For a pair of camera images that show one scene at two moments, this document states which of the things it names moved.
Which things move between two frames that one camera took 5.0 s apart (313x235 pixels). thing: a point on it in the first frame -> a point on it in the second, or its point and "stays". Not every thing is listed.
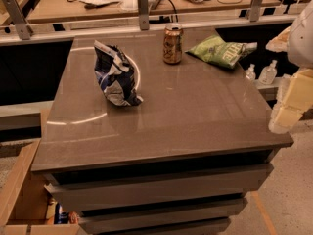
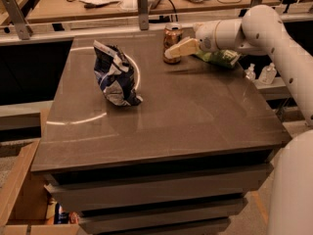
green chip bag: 217,50 stays
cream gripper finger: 294,97 -> 205,40
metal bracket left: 23,27 stays
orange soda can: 172,43 stays
